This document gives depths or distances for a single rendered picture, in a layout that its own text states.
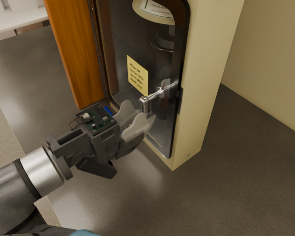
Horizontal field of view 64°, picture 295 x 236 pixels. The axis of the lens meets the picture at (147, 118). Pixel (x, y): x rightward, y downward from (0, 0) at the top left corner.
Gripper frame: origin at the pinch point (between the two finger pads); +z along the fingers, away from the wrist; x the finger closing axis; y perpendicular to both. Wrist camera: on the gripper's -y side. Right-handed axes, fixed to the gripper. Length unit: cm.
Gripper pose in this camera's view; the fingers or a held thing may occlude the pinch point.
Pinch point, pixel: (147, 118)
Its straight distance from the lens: 50.5
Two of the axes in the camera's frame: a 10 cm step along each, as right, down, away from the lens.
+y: -0.2, -6.9, -7.2
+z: 7.8, -4.6, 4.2
